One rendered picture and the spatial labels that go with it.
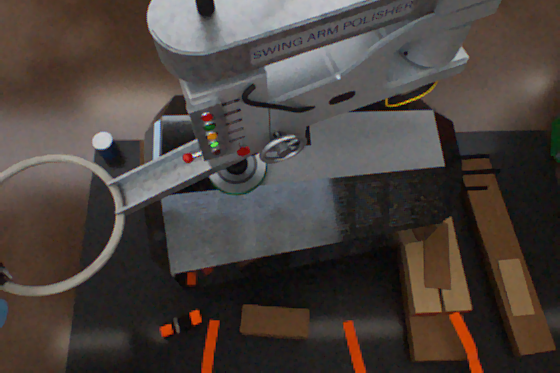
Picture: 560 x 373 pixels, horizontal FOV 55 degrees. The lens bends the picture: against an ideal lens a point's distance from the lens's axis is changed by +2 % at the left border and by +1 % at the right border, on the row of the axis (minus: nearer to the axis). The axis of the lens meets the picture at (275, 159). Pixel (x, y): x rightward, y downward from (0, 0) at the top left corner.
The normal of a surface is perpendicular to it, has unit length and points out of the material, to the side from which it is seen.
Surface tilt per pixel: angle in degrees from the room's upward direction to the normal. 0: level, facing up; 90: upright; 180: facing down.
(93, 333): 0
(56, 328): 0
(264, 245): 45
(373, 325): 0
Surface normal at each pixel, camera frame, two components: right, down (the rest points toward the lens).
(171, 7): -0.01, -0.41
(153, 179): -0.26, -0.31
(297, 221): 0.07, 0.35
